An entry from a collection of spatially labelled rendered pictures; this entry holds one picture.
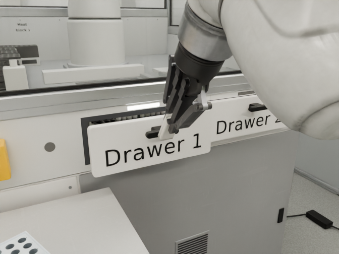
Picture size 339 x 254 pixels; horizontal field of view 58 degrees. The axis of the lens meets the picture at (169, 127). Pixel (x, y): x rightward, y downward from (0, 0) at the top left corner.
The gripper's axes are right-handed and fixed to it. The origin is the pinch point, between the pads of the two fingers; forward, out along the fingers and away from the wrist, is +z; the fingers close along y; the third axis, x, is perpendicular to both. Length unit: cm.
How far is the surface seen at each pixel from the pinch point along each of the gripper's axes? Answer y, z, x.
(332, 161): 15, 97, -158
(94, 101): 12.7, 4.5, 11.5
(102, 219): -9.8, 13.6, 14.8
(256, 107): 5.5, 6.0, -29.5
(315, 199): -3, 111, -138
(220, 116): 7.2, 9.8, -20.6
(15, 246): -12.3, 7.6, 29.7
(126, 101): 12.2, 5.3, 4.4
